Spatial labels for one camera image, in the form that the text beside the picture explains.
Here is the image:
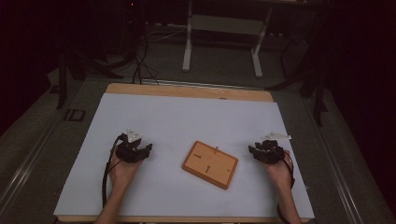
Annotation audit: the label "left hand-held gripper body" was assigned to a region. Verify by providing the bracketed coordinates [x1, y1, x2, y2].
[115, 128, 145, 163]

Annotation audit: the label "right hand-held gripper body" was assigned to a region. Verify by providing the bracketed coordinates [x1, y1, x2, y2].
[261, 132, 293, 165]

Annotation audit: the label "wooden box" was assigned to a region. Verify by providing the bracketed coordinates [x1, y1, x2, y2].
[181, 140, 239, 190]

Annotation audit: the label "person's right hand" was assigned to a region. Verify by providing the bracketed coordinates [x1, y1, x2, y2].
[263, 149, 295, 196]

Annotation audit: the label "person's left hand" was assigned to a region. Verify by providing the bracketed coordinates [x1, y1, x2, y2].
[107, 151, 145, 194]

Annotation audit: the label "white table sheet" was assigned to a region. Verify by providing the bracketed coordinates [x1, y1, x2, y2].
[53, 92, 316, 219]

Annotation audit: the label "wooden table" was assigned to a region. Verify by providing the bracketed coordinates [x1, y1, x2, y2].
[57, 82, 313, 224]

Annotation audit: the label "black metal stand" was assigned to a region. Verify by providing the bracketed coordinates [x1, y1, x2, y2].
[55, 50, 125, 110]
[266, 36, 331, 127]

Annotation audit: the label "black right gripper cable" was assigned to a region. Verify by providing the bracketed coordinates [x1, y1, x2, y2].
[276, 150, 297, 224]

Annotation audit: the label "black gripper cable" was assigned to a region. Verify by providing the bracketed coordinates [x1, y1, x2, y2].
[101, 133, 128, 209]
[276, 150, 297, 224]

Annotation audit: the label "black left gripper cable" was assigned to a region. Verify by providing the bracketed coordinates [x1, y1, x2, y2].
[101, 133, 128, 209]

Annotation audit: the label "black floor bracket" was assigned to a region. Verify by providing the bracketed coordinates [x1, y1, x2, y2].
[63, 108, 87, 122]

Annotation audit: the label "metal floor rail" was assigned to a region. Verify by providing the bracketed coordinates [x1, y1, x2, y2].
[0, 115, 64, 208]
[302, 94, 367, 224]

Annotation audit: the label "black floor cables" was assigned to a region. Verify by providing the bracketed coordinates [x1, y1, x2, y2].
[130, 31, 161, 86]

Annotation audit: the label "white floor cable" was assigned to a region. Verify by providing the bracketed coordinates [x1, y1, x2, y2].
[145, 27, 189, 44]

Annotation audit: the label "white desk frame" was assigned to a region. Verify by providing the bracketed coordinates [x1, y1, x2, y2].
[181, 0, 276, 79]

